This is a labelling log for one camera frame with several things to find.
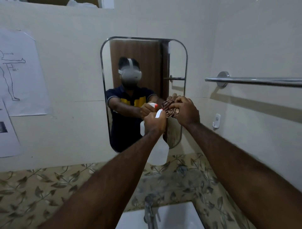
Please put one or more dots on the person's right hand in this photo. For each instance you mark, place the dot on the person's right hand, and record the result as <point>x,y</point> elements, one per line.
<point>187,113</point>

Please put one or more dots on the person's left hand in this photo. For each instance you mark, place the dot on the person's left hand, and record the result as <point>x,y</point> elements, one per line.
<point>154,123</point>

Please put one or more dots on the person's left fingers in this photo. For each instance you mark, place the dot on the person's left fingers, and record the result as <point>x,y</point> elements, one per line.
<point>151,116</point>

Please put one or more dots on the person's right fingers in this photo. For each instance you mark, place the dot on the person's right fingers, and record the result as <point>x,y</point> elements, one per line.
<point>180,102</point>

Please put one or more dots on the brown patterned cloth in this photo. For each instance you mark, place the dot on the brown patterned cloth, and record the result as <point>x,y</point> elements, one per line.
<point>171,112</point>

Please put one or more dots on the white spray bottle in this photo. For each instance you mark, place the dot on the white spray bottle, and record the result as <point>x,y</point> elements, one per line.
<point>159,151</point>

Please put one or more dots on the person's right forearm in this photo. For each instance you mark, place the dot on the person's right forearm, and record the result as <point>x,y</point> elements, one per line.
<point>238,174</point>

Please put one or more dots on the person's left forearm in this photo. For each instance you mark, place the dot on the person's left forearm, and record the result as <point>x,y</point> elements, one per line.
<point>111,184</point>

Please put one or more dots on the chrome towel bar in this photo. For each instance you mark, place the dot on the chrome towel bar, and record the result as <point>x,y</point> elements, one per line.
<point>259,81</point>

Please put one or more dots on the chrome faucet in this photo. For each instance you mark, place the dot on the chrome faucet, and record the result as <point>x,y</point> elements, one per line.
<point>149,210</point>

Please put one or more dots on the white sink basin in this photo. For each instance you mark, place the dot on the white sink basin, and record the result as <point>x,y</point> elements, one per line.
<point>177,217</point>

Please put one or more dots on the white plastic bag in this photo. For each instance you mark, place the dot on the white plastic bag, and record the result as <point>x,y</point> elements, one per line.
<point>80,3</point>

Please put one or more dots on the paper poster with figure drawing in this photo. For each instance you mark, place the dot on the paper poster with figure drawing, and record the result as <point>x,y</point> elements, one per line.
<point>21,75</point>

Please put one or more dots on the white paper sheet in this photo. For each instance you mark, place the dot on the white paper sheet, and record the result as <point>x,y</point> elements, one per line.
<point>8,141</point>

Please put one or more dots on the white wall hook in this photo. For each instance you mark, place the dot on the white wall hook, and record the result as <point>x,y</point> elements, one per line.
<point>216,120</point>

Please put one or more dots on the rounded wall mirror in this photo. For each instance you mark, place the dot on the rounded wall mirror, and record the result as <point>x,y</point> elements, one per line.
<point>141,59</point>

